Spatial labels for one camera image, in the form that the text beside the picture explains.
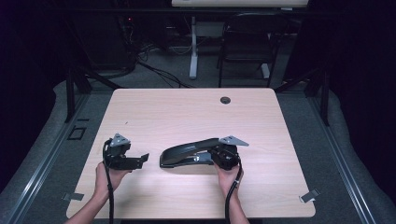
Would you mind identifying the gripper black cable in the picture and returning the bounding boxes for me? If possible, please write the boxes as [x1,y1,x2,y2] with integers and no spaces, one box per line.
[102,139,116,224]
[224,157,244,224]

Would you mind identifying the person's left hand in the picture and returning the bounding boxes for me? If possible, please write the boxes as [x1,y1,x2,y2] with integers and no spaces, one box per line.
[94,161,133,201]

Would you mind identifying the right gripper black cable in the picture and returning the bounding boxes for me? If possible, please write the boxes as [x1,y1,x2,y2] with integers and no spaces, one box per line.
[224,157,244,224]

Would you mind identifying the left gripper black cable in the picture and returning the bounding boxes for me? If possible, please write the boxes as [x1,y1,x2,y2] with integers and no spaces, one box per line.
[102,139,116,224]

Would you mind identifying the black folding chair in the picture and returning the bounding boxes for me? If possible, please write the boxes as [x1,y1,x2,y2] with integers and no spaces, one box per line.
[217,12,289,89]

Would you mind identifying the dark cabinet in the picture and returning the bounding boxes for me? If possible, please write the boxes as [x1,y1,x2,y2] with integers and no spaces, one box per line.
[70,12,138,71]

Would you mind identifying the black floor cables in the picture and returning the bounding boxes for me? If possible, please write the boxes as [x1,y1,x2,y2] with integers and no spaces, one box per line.
[135,43,194,90]

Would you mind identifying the black stapler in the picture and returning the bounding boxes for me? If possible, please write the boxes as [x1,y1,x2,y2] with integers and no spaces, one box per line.
[159,137,220,169]

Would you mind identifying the person's right hand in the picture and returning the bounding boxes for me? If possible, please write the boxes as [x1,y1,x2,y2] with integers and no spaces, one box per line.
[214,162,245,201]

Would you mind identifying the black frame post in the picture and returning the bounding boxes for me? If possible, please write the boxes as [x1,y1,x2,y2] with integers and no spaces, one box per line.
[274,65,331,127]
[64,65,123,123]

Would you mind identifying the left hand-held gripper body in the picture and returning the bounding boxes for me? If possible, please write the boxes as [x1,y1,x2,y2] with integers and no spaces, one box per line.
[102,133,142,171]

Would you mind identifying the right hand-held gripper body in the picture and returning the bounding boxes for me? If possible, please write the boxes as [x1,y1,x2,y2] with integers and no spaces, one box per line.
[210,134,250,172]

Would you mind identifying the aluminium floor rail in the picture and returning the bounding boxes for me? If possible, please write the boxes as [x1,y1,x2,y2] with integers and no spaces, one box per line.
[3,92,92,224]
[306,92,378,224]

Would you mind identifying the white desk leg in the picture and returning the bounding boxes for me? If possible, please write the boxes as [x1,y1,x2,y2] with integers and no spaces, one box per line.
[189,16,199,80]

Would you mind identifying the grey tape piece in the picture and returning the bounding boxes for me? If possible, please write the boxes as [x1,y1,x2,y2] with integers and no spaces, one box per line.
[62,192,85,202]
[299,188,321,204]

